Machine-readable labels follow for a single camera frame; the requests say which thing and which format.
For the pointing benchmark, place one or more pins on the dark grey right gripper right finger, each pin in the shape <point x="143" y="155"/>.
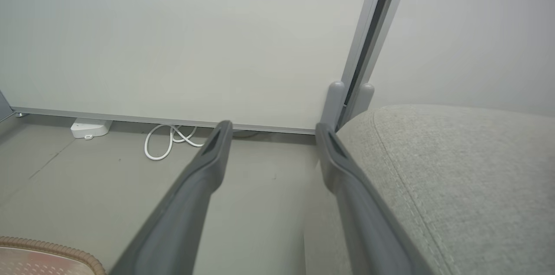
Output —
<point x="368" y="223"/>

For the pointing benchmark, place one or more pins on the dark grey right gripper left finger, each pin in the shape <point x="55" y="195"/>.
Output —
<point x="173" y="214"/>

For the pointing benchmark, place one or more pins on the grey fabric sofa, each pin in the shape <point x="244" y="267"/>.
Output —
<point x="477" y="179"/>

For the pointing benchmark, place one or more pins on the white power strip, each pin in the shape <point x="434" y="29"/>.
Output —
<point x="89" y="128"/>

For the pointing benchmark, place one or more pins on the grey partition panel foot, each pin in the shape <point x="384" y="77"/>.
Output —
<point x="333" y="101"/>
<point x="365" y="97"/>

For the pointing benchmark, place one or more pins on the cream plastic laundry basket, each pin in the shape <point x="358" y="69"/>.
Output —
<point x="43" y="262"/>

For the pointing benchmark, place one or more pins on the grey metal table leg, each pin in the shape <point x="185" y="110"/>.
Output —
<point x="21" y="114"/>

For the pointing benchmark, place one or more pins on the large white partition panel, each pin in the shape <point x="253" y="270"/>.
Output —
<point x="173" y="27"/>

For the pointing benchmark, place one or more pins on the narrow white partition panel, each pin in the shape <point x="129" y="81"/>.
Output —
<point x="477" y="27"/>

